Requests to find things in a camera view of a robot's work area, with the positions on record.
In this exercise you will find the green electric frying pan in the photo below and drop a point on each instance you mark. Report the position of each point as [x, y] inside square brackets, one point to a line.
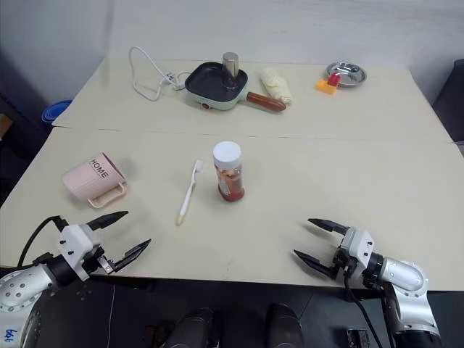
[221, 88]

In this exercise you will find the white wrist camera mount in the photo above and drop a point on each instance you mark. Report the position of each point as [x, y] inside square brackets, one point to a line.
[357, 243]
[75, 237]

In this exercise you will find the blue plastic basin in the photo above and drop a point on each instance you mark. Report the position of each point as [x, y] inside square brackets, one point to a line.
[54, 110]

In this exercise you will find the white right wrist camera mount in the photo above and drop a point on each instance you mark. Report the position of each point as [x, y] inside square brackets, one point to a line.
[357, 243]

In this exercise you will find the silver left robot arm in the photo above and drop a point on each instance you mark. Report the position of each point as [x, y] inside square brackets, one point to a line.
[21, 286]

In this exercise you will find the cream crumpled cloth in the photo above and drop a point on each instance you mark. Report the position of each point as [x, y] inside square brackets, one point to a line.
[276, 85]

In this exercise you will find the dark rounded left shape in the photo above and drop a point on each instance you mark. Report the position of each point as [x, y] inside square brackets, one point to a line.
[194, 328]

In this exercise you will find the steel cylinder cup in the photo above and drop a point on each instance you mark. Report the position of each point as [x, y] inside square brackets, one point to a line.
[231, 70]

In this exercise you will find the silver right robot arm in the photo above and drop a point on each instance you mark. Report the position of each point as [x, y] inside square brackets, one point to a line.
[406, 286]

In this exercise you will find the red toy block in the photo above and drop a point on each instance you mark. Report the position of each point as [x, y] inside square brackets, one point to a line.
[334, 79]

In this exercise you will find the dark rounded shape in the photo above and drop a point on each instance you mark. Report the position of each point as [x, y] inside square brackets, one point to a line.
[284, 326]
[194, 328]

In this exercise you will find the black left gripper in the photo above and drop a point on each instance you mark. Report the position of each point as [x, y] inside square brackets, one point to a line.
[99, 261]

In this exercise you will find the round steel dish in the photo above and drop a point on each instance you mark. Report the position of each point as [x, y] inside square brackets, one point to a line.
[349, 74]

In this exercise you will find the white-capped clear bottle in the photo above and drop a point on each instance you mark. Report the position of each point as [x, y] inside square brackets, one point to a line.
[229, 174]

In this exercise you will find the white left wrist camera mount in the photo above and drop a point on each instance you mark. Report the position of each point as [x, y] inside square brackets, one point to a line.
[75, 237]

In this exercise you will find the dark rounded right shape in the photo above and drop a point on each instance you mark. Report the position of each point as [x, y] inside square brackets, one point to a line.
[284, 326]

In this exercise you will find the pink ribbed HOME mug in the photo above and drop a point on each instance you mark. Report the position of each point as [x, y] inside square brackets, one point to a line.
[95, 179]

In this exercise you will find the white toothbrush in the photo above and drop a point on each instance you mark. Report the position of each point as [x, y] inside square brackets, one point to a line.
[188, 194]

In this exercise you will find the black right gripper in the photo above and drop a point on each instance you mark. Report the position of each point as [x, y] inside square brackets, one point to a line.
[340, 261]

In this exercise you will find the orange toy block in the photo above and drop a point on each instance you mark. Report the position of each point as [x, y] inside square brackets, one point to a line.
[325, 87]

